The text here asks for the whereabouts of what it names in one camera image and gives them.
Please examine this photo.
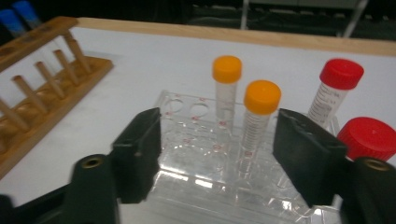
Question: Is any red cap test tube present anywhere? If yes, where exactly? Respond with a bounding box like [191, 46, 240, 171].
[306, 58, 365, 130]
[336, 116, 396, 162]

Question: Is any orange cap test tube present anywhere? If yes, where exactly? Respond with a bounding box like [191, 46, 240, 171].
[212, 55, 243, 144]
[237, 79, 283, 181]

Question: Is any white metal stand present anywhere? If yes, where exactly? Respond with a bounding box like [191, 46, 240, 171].
[239, 0, 372, 39]

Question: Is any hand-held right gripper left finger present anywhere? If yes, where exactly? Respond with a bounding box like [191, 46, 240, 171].
[111, 106, 163, 204]

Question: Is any wooden test tube rack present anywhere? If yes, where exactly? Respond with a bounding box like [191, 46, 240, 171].
[0, 16, 115, 181]

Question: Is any clear plastic tube rack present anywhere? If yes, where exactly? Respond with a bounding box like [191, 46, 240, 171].
[148, 90, 344, 224]

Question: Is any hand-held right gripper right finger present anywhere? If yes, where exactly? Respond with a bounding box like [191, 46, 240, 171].
[272, 107, 348, 209]

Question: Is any white table mat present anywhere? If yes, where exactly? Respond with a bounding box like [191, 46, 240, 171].
[0, 26, 396, 224]

